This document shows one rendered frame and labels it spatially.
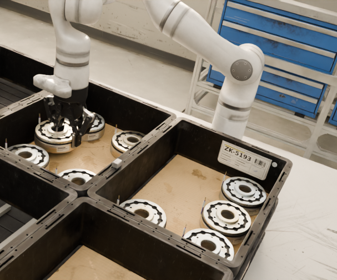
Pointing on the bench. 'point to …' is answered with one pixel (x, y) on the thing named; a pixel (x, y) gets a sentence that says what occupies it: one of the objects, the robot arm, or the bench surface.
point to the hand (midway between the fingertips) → (67, 136)
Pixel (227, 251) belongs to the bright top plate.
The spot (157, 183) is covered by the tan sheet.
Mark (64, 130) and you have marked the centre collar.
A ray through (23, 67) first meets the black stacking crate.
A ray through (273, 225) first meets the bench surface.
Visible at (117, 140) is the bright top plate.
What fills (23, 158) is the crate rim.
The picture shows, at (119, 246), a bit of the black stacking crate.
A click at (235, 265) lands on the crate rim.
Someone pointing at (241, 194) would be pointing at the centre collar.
